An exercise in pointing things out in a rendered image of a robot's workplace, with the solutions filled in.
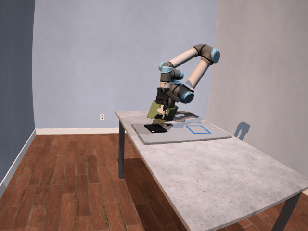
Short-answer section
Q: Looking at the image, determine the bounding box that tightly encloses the black rectangular frame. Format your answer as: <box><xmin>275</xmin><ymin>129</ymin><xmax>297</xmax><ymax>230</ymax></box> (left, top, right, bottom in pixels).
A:
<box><xmin>144</xmin><ymin>124</ymin><xmax>167</xmax><ymax>133</ymax></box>

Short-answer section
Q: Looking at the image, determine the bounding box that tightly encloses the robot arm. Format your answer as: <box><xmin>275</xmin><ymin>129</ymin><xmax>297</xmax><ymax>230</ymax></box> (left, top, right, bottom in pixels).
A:
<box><xmin>158</xmin><ymin>44</ymin><xmax>220</xmax><ymax>108</ymax></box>

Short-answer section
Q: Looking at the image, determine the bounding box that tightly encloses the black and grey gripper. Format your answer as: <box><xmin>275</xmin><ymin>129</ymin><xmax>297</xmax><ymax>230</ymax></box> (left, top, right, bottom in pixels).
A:
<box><xmin>155</xmin><ymin>87</ymin><xmax>170</xmax><ymax>119</ymax></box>

